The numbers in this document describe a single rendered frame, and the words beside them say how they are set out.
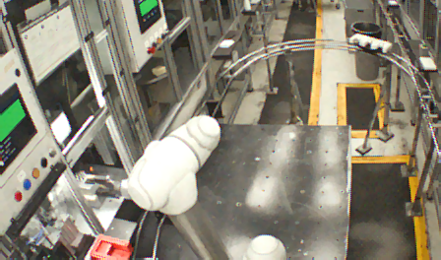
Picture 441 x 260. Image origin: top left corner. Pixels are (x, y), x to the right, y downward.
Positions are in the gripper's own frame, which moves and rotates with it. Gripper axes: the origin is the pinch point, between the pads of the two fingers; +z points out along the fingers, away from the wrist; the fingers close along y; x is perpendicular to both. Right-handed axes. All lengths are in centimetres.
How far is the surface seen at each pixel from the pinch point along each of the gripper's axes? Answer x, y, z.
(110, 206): 3.3, -10.2, -7.8
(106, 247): 30.2, -7.1, -21.4
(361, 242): -53, -109, -126
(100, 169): -20.9, -8.6, 12.1
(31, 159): 34, 45, -18
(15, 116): 34, 62, -22
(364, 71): -277, -98, -136
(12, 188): 48, 44, -18
